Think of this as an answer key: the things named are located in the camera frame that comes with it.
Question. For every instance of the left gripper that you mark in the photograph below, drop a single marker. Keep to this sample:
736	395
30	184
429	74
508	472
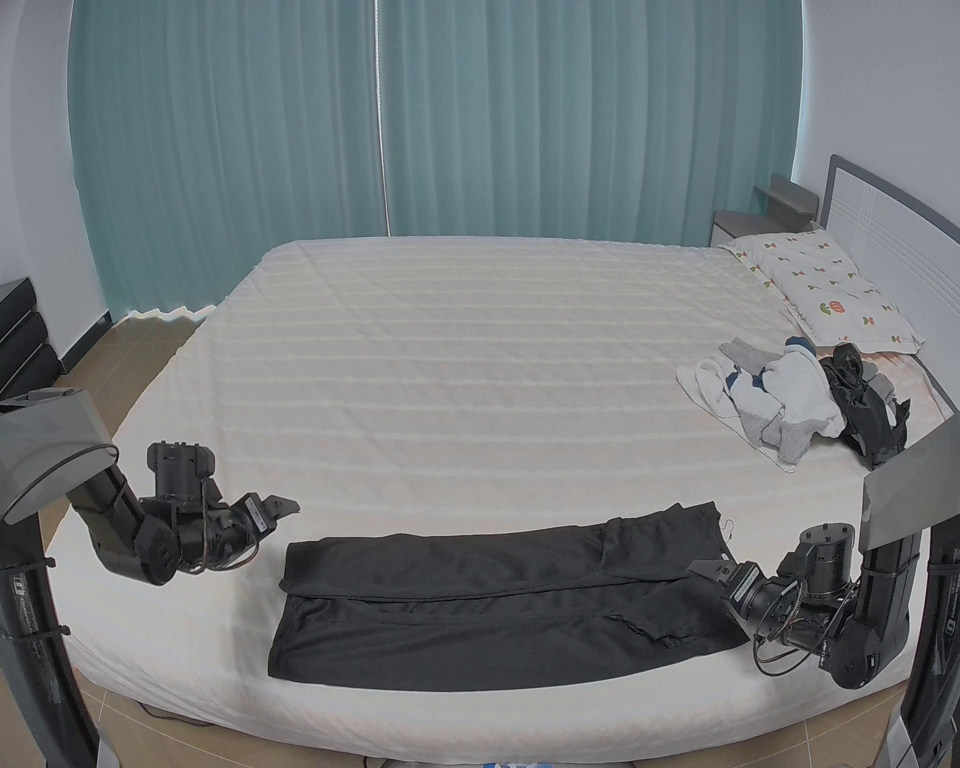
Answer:
251	521

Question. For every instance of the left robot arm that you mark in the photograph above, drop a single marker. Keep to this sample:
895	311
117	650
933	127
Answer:
135	532

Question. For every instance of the blue-green curtain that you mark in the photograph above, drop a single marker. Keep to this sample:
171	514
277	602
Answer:
585	112
225	150

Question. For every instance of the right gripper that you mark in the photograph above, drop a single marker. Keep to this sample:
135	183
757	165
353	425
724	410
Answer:
757	600

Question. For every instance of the black chest of drawers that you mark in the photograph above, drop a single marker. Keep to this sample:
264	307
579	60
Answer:
19	330

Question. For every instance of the bed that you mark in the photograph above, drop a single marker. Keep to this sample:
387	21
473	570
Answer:
450	360

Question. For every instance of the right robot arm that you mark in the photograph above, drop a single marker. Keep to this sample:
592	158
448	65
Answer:
885	570

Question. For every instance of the grey bedside table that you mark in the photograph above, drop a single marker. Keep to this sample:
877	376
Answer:
750	221

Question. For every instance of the white printed pillow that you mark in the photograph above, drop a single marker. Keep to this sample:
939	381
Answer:
825	292

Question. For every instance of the pile of clothes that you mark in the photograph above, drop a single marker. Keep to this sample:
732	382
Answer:
787	397

